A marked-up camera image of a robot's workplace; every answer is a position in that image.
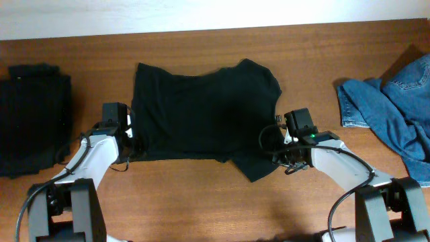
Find black t-shirt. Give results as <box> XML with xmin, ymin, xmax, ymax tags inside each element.
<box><xmin>132</xmin><ymin>59</ymin><xmax>282</xmax><ymax>182</ymax></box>

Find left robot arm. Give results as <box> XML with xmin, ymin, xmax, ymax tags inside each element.
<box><xmin>15</xmin><ymin>102</ymin><xmax>139</xmax><ymax>242</ymax></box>

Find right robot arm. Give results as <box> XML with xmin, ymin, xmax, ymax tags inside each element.
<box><xmin>273</xmin><ymin>108</ymin><xmax>429</xmax><ymax>242</ymax></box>

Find black fabric storage container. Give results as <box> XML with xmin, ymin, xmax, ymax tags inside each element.
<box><xmin>1</xmin><ymin>63</ymin><xmax>73</xmax><ymax>177</ymax></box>

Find blue denim jeans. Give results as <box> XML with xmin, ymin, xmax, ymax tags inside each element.
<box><xmin>337</xmin><ymin>54</ymin><xmax>429</xmax><ymax>188</ymax></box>

